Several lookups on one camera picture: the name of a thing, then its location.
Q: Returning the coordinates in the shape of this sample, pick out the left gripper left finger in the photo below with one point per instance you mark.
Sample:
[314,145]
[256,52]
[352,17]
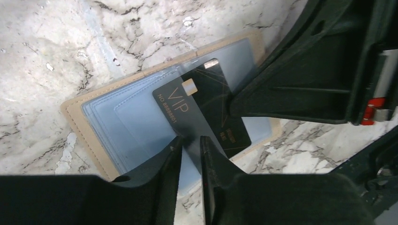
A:
[145,195]

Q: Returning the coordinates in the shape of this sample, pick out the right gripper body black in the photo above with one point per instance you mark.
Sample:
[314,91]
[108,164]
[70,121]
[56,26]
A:
[374,169]

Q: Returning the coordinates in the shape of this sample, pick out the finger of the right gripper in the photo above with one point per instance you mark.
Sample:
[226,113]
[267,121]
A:
[311,28]
[311,77]

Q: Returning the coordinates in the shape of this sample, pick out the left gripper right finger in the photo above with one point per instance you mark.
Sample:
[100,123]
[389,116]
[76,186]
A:
[233,197]

